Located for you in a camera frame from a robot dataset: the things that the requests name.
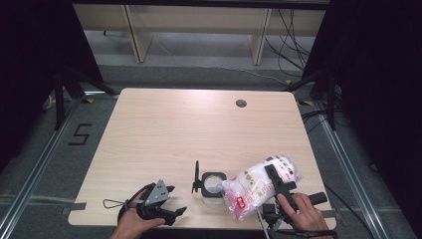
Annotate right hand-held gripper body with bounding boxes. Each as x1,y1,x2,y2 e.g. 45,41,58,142
257,180,329,239

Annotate black curtain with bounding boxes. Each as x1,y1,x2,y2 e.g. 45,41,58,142
303,0,422,233
0,0,105,173

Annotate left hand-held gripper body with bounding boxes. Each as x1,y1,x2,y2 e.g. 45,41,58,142
134,178,172,222

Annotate person's right hand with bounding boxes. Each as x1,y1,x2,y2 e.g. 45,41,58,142
276,191,333,234

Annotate red and white sugar pouch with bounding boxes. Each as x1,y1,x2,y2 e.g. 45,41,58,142
221,153,304,222

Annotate grey tape strip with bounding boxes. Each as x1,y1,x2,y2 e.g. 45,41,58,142
62,201,88,215

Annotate black floor cables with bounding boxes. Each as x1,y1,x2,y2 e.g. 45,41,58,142
300,109,333,134

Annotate clear container with black lid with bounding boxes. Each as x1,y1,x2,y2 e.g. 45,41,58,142
190,159,229,205

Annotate light wooden desk frame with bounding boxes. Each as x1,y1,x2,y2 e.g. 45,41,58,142
73,3,327,67

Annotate bundle of black cables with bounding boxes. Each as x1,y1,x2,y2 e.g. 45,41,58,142
264,8,317,79

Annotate thin grey cord loop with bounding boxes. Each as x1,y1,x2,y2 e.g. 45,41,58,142
103,198,128,209

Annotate person's left hand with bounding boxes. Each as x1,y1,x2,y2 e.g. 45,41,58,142
112,188,167,239

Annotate black metal stand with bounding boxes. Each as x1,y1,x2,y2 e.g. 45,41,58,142
54,65,121,131
283,70,338,132

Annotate aluminium floor rail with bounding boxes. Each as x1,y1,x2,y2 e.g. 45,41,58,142
0,99,83,239
313,100,390,239

